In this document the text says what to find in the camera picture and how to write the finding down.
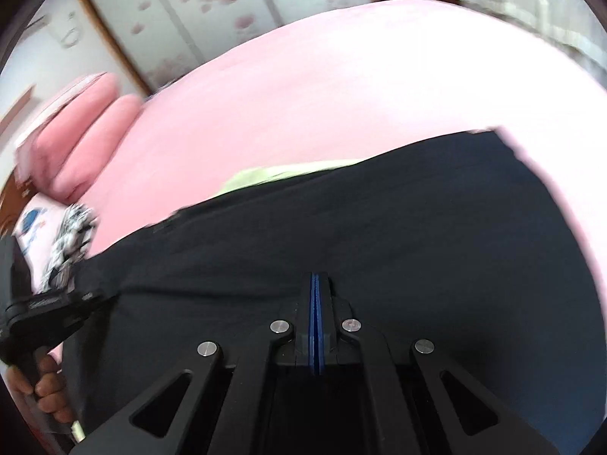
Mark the pink pillow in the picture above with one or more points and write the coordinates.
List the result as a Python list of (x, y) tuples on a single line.
[(99, 151), (61, 128)]

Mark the person's left hand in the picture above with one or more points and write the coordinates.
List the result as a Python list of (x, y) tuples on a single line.
[(47, 384)]

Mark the green and black jacket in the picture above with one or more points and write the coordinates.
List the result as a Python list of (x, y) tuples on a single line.
[(379, 227)]

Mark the floral sliding door wardrobe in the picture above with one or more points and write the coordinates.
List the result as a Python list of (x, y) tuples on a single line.
[(199, 19)]

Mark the black and white patterned cloth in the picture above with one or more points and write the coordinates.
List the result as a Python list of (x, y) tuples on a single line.
[(71, 237)]

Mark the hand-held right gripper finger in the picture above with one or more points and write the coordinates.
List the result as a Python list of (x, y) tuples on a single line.
[(311, 327), (320, 327)]

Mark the white pillow with blue print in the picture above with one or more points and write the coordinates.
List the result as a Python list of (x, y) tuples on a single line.
[(33, 227)]

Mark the grey and white curtain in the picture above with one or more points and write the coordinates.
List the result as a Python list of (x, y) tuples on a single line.
[(536, 0)]

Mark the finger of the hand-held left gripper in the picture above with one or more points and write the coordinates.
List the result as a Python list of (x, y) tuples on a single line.
[(83, 305)]

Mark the wooden headboard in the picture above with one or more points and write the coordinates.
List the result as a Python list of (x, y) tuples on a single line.
[(9, 204)]

